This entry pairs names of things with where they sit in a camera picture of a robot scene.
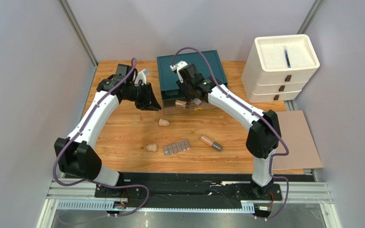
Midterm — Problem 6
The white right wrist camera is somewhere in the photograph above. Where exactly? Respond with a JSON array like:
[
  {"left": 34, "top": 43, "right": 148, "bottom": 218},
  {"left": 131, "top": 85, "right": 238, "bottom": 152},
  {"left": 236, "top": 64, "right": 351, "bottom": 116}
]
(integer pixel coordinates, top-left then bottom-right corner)
[{"left": 170, "top": 61, "right": 188, "bottom": 74}]

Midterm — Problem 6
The teal drawer organizer box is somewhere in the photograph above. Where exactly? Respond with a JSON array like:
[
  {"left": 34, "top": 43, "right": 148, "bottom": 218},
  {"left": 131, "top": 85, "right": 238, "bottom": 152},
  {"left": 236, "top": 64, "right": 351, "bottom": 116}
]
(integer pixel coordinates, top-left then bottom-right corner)
[{"left": 156, "top": 50, "right": 228, "bottom": 115}]

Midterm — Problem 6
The beige foundation bottle black pump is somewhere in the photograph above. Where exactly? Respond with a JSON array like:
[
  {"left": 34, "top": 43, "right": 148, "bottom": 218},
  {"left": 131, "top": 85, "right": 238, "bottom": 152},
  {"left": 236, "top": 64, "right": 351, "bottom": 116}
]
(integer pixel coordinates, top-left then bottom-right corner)
[{"left": 174, "top": 99, "right": 196, "bottom": 109}]

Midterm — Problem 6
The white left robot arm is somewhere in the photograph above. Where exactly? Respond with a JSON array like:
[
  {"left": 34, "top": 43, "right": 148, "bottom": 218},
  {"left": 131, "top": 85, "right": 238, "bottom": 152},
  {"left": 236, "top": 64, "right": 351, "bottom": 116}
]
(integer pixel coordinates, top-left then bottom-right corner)
[{"left": 53, "top": 79, "right": 161, "bottom": 187}]

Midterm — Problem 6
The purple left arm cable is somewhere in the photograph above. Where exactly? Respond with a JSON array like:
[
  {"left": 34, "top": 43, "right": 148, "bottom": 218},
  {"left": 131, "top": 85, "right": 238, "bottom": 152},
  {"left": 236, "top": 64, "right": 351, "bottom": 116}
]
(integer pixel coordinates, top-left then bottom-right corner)
[{"left": 52, "top": 57, "right": 150, "bottom": 219}]

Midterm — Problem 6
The beige foundation bottle grey cap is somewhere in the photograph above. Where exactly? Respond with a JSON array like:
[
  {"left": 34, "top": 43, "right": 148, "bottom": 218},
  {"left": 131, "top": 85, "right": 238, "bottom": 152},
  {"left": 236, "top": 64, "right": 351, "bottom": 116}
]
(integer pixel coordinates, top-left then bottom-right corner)
[{"left": 200, "top": 134, "right": 223, "bottom": 152}]

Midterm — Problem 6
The white three-drawer cabinet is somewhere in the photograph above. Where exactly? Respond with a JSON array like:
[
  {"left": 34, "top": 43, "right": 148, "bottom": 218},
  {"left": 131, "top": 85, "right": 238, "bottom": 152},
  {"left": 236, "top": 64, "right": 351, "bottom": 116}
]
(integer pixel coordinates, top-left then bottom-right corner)
[{"left": 241, "top": 34, "right": 320, "bottom": 103}]

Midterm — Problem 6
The black table edge rail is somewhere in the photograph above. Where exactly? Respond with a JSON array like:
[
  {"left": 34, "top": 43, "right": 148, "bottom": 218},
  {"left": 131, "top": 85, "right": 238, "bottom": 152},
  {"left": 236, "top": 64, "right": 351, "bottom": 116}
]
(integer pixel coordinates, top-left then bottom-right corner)
[{"left": 64, "top": 171, "right": 316, "bottom": 209}]

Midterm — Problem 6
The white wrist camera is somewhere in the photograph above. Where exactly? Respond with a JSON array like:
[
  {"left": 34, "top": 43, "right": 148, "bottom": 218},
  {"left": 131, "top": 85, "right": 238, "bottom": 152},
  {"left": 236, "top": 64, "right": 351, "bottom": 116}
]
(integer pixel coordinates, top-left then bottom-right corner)
[
  {"left": 134, "top": 69, "right": 150, "bottom": 87},
  {"left": 170, "top": 61, "right": 188, "bottom": 74}
]

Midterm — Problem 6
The pink flat board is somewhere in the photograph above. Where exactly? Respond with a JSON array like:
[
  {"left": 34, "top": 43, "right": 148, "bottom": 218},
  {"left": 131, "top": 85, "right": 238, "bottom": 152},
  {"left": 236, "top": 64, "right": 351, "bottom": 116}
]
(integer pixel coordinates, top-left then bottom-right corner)
[{"left": 273, "top": 110, "right": 323, "bottom": 170}]

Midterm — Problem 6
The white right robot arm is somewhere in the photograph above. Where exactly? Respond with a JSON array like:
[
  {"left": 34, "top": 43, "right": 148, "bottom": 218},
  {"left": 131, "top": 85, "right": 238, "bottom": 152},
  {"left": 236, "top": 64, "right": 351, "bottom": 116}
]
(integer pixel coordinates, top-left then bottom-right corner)
[{"left": 170, "top": 61, "right": 281, "bottom": 197}]

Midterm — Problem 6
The beige makeup sponge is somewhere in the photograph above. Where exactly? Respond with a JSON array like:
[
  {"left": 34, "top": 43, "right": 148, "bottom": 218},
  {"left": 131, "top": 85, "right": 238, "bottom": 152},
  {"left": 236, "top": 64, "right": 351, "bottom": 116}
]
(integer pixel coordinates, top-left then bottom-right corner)
[
  {"left": 145, "top": 144, "right": 158, "bottom": 152},
  {"left": 158, "top": 118, "right": 170, "bottom": 127}
]

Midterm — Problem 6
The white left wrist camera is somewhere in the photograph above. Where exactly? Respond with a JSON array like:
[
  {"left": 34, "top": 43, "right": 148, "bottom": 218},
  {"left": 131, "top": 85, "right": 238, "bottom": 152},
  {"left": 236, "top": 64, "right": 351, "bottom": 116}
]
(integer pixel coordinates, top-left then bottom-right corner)
[{"left": 134, "top": 69, "right": 150, "bottom": 87}]

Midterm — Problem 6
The dark blue pen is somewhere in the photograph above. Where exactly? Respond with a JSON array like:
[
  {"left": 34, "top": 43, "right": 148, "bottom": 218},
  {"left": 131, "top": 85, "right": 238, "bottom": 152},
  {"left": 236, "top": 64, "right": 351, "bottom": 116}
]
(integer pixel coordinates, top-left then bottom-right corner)
[{"left": 283, "top": 46, "right": 291, "bottom": 68}]

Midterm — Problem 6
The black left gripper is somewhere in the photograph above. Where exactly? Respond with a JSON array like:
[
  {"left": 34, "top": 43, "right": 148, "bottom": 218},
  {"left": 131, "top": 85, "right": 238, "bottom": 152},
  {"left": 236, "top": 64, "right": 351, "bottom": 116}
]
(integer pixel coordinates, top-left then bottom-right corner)
[{"left": 124, "top": 82, "right": 162, "bottom": 112}]

